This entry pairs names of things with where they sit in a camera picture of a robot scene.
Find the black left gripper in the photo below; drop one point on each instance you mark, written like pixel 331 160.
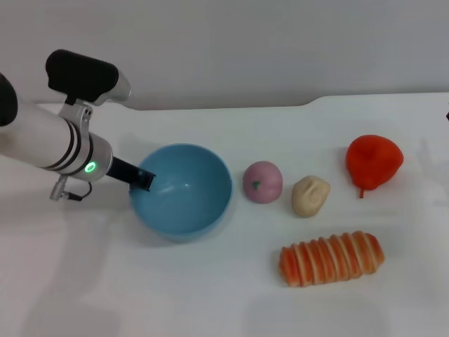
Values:
pixel 121 171

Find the blue bowl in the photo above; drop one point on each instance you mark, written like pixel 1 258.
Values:
pixel 189 203

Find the beige egg yolk pastry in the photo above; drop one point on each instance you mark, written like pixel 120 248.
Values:
pixel 310 196

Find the orange striped bread loaf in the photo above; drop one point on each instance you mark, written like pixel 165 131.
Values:
pixel 329 259

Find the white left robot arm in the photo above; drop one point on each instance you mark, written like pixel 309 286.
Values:
pixel 42 140

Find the pink round fruit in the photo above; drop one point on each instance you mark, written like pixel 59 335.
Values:
pixel 263 182

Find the red pear toy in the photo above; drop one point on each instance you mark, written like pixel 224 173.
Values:
pixel 373 161

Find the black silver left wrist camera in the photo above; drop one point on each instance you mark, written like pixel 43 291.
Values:
pixel 80 79

